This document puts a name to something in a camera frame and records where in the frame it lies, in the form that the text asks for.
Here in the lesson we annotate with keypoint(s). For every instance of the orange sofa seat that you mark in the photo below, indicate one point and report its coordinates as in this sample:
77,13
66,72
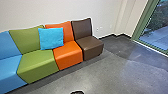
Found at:
68,55

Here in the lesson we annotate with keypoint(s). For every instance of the brown sofa seat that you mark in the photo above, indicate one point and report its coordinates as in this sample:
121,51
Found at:
90,45

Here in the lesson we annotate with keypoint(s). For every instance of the green sofa seat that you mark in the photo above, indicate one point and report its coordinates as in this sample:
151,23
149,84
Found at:
36,65

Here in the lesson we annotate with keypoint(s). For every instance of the light blue cushion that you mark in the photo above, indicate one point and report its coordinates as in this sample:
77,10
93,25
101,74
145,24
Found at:
50,38

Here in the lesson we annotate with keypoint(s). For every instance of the outdoor green shrub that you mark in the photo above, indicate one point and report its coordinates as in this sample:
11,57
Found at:
160,16

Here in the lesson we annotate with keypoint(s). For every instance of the blue sofa seat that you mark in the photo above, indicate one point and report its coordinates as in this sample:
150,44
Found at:
8,66

